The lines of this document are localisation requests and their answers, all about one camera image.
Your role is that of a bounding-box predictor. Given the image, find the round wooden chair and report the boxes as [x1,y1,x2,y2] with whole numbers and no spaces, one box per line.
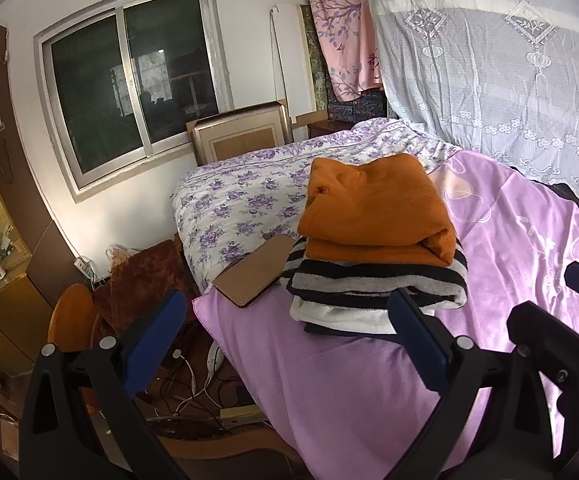
[46,283,97,356]

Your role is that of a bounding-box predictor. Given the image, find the dark patterned cloth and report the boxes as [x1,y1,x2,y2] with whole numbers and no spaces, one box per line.
[327,91,387,123]

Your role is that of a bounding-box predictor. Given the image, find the sliding glass window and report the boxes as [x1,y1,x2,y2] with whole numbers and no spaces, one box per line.
[33,0,234,204]

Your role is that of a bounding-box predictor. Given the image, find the wooden framed panel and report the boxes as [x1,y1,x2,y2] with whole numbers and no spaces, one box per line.
[185,100,293,167]

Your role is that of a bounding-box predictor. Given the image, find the green patterned cloth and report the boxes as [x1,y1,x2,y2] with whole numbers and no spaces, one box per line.
[299,5,331,113]

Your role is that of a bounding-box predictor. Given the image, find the brown fuzzy blanket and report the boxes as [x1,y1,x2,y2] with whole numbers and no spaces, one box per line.
[92,239,202,341]

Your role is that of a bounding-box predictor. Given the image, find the pink floral cloth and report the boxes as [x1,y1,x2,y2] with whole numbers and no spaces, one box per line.
[307,0,385,103]

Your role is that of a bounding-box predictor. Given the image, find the orange knit cardigan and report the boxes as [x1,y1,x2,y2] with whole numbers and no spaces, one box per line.
[297,154,459,266]

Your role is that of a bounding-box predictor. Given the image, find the short wooden plank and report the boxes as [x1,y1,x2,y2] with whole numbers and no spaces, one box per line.
[219,406,265,423]

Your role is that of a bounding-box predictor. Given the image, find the purple printed bed sheet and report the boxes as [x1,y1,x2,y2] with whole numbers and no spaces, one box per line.
[192,150,579,480]

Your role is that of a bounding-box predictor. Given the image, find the clear plastic bag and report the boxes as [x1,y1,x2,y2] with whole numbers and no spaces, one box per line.
[105,244,140,271]

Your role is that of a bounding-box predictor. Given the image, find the white purple floral bed sheet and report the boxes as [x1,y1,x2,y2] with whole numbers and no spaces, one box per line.
[172,117,470,296]

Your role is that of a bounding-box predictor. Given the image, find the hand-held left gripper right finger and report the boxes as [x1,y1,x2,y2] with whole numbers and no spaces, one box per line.
[388,287,555,480]

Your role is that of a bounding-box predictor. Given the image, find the white board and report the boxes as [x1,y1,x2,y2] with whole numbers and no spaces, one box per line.
[269,2,317,126]

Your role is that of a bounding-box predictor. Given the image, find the wooden nightstand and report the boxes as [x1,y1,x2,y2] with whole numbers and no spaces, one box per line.
[308,119,353,139]

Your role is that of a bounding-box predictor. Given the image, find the black white striped garment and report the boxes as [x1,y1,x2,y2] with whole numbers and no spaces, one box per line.
[276,237,470,311]

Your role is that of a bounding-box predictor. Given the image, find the wooden display cabinet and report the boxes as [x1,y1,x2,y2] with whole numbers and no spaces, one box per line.
[0,20,65,376]

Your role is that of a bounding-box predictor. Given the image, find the tangle of floor cables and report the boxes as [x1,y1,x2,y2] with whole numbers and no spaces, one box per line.
[139,342,270,436]

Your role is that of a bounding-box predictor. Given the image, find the brown cardboard sheet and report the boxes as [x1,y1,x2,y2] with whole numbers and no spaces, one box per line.
[212,233,294,308]

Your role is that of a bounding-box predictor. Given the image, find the dark folded garment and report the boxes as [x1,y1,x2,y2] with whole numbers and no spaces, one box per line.
[303,321,405,346]

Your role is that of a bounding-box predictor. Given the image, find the white fleece garment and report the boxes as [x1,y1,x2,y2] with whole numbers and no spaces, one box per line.
[289,294,405,335]

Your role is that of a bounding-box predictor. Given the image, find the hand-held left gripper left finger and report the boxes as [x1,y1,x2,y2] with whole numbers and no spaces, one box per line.
[19,287,188,480]

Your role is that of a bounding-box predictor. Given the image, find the white lace cover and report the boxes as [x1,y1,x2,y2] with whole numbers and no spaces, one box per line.
[362,0,579,226]

